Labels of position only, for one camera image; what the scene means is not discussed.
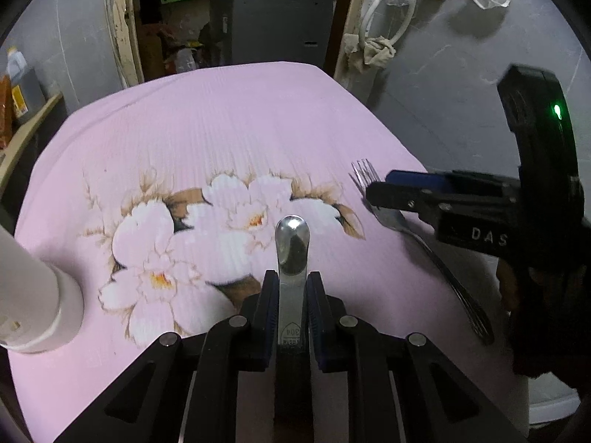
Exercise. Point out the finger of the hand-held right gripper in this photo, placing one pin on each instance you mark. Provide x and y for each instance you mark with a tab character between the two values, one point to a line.
415	179
406	196

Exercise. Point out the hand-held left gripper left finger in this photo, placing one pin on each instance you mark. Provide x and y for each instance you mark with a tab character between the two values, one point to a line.
270	323

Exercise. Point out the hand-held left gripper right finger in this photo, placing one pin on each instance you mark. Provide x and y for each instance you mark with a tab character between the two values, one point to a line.
316	323

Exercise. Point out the stainless steel utensil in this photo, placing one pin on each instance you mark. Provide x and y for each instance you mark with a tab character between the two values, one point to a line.
292	249

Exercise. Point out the metal fork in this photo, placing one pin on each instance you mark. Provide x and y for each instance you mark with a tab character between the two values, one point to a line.
443	267

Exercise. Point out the white utensil holder cup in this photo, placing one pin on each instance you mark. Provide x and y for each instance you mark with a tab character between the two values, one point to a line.
41	300

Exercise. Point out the person's right hand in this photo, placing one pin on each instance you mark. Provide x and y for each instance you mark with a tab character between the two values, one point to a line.
540	323

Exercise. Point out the beige rag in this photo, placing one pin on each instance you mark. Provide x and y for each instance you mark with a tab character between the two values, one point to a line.
376	50

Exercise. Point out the pink floral cloth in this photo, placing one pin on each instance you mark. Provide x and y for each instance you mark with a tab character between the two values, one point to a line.
231	124

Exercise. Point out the grey metal cabinet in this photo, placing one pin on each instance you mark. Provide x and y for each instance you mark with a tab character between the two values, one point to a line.
277	27

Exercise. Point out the wooden shelf board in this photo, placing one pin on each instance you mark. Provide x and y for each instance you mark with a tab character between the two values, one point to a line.
27	129

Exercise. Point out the yellow label box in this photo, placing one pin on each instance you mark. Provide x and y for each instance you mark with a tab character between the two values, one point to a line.
19	100

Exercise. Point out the orange snack packet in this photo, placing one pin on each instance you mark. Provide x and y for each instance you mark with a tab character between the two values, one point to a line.
4	115

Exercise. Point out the wooden door frame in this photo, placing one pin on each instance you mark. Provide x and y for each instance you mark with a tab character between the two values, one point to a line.
124	32

